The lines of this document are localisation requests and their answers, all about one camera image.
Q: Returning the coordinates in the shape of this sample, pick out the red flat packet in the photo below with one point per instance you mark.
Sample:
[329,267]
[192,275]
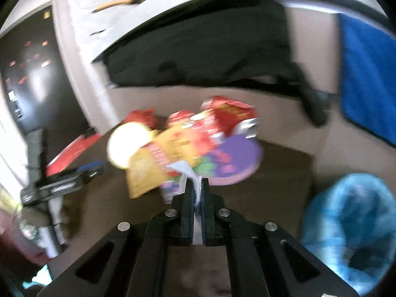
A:
[72,153]

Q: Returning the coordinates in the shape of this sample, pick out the yellow snack packet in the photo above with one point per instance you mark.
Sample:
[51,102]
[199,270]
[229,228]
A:
[145,173]

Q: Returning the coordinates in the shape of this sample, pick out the red patterned snack packet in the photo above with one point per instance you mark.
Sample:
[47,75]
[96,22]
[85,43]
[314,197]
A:
[230,111]

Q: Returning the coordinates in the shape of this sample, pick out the white table panel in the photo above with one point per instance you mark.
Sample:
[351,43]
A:
[80,37]

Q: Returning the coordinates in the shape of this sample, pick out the white round lid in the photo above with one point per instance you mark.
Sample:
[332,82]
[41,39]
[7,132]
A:
[126,145]

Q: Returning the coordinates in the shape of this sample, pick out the red and white snack packet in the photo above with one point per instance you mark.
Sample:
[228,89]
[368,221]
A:
[191,123]

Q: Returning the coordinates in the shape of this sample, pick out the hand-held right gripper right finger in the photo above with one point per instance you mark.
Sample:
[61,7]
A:
[204,219]

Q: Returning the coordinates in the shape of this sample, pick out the red crushed can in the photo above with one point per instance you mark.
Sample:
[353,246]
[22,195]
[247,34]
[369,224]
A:
[140,119]

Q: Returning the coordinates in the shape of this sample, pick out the blue cloth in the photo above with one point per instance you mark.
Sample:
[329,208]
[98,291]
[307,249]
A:
[368,80]

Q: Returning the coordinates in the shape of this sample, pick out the black cloth bag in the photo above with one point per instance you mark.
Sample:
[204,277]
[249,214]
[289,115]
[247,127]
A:
[201,46]

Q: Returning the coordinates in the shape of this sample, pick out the white tissue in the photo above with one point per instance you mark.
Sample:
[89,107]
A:
[185,168]

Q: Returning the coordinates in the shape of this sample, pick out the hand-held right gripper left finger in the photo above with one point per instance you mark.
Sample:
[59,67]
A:
[188,219]

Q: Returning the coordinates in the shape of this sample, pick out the blue plastic trash bag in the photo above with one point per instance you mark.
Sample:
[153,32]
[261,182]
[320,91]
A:
[349,229]

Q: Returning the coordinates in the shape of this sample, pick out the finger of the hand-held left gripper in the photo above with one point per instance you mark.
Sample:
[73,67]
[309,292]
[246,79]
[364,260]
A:
[89,169]

